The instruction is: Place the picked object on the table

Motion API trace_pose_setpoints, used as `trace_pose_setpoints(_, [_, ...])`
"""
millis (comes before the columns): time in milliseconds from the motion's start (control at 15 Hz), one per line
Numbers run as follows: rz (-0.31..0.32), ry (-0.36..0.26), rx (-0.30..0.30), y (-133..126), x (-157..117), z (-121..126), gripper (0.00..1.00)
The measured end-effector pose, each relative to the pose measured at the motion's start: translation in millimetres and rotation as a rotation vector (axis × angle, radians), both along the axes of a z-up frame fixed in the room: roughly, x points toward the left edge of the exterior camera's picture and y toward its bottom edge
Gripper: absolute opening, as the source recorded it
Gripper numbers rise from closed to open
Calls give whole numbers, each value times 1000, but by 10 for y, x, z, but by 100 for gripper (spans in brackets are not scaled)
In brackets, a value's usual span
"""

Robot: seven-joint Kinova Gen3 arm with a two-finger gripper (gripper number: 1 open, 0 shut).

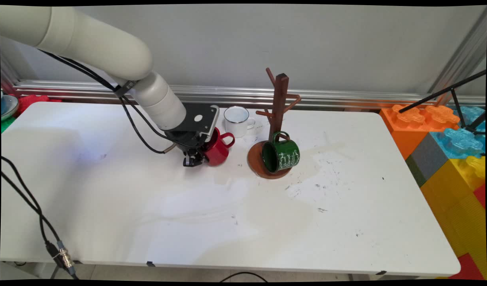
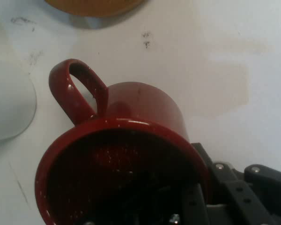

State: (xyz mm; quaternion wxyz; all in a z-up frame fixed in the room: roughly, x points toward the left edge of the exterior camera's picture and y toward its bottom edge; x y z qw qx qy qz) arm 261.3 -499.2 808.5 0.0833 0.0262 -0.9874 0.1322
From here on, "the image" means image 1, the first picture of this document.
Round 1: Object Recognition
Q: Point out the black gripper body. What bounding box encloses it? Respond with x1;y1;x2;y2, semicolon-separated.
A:
164;129;213;157

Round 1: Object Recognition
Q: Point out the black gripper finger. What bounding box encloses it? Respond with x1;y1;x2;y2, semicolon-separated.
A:
183;149;206;168

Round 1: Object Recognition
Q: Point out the red ceramic mug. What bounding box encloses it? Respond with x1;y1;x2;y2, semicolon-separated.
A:
202;127;236;166

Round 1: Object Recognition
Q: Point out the green enamel mug white print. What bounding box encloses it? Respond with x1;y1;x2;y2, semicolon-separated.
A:
262;131;300;174

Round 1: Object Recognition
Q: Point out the brown wooden mug tree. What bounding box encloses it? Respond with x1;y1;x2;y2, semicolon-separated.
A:
247;68;302;180

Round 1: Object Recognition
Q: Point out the red plastic toy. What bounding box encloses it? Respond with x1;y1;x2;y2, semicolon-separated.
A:
16;95;62;116

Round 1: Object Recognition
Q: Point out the grey blue bowl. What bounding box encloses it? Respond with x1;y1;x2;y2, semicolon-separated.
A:
0;94;19;121

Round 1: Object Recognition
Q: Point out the orange toy building block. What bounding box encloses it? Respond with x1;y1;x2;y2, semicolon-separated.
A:
379;104;460;160

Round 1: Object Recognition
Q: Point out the black tripod stand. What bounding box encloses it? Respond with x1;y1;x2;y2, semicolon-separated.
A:
398;70;487;135

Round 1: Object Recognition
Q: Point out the light blue toy building block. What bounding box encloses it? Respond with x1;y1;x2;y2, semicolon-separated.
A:
406;106;486;187

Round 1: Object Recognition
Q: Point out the yellow toy building block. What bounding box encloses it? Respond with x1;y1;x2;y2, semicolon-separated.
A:
420;156;487;278

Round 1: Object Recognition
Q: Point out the red toy building block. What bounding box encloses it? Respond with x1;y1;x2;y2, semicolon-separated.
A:
473;183;487;210
449;253;485;280

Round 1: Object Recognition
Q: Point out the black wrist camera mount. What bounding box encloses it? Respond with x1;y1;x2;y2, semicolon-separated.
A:
175;102;221;138

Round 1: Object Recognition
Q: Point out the black floor cable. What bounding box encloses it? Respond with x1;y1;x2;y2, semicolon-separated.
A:
219;272;268;282

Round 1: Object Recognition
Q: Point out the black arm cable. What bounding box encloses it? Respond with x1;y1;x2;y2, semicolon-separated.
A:
39;49;177;155

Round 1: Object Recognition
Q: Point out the aluminium rail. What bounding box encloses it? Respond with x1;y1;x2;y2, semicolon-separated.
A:
13;79;486;110

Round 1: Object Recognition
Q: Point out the black cable with metal connector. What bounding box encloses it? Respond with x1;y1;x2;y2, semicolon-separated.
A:
1;156;79;280

